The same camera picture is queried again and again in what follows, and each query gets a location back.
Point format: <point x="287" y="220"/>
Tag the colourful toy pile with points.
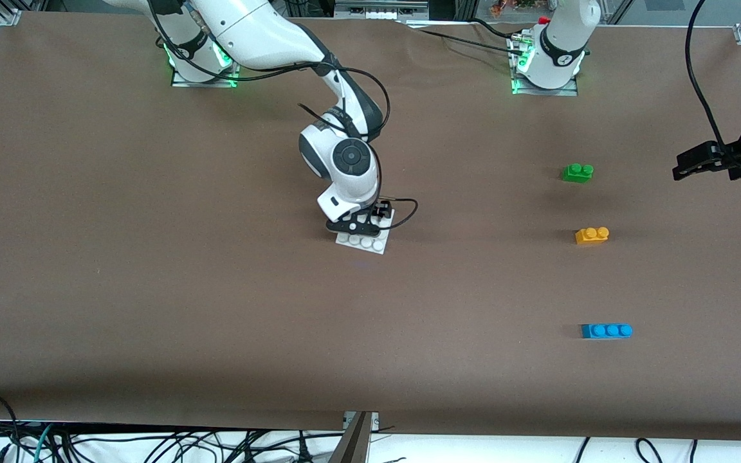
<point x="512" y="6"/>

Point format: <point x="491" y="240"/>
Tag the white studded base plate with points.
<point x="364" y="244"/>

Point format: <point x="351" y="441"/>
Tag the yellow two-stud block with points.
<point x="590" y="236"/>

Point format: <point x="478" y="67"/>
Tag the green two-stud block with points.
<point x="576" y="173"/>

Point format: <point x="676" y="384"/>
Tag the metal table edge bracket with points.
<point x="354" y="440"/>

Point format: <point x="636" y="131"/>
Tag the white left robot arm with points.
<point x="563" y="38"/>

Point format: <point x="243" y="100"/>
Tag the blue three-stud block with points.
<point x="605" y="331"/>

